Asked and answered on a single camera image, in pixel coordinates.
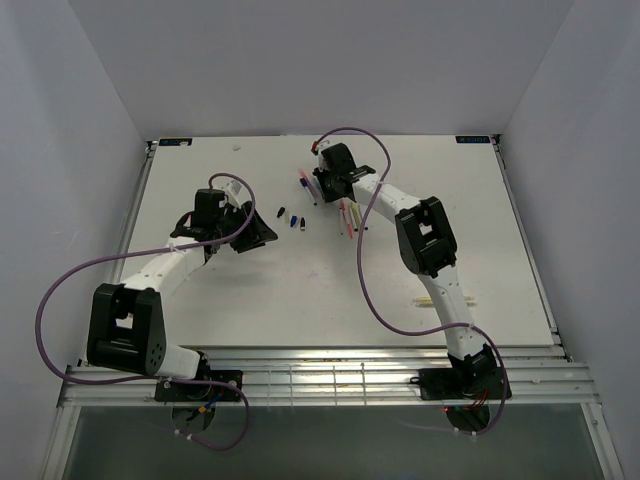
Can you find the left blue corner label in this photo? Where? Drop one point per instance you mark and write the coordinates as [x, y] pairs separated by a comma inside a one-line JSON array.
[[175, 142]]

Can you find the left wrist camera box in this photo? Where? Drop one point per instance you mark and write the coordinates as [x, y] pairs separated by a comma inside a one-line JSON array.
[[233, 190]]

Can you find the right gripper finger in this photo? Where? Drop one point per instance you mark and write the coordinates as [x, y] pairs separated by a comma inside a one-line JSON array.
[[337, 188], [319, 186]]

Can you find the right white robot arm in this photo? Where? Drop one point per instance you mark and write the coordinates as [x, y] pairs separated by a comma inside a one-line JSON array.
[[427, 248]]

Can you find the black cap whiteboard marker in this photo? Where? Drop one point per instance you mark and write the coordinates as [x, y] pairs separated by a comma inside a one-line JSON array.
[[361, 212]]

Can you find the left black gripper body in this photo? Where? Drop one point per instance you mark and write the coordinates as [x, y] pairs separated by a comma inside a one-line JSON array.
[[234, 220]]

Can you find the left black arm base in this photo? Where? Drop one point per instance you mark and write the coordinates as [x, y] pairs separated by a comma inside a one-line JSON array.
[[171, 391]]

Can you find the right blue corner label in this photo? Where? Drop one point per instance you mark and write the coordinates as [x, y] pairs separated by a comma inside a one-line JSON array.
[[472, 139]]

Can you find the blue corner label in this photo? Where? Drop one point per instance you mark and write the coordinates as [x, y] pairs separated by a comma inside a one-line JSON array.
[[472, 139], [175, 142]]

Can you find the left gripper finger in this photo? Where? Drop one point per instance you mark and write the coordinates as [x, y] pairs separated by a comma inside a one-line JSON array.
[[256, 221], [250, 238]]

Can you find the white wire guard grid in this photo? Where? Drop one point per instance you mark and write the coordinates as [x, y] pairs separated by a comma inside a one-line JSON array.
[[328, 385]]

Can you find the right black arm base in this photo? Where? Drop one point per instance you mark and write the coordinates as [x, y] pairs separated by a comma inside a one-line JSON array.
[[465, 382]]

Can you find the yellow highlighter near front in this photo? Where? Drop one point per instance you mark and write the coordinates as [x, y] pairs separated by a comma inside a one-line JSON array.
[[429, 302]]

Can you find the yellow highlighter pen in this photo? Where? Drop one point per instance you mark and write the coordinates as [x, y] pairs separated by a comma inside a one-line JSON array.
[[354, 204]]

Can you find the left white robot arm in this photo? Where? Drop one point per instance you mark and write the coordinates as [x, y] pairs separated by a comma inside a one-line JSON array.
[[127, 328]]

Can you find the pink highlighter pen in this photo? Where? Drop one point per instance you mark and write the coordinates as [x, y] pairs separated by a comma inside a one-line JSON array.
[[346, 219]]

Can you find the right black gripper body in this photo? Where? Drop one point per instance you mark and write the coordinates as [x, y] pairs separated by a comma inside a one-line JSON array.
[[331, 174]]

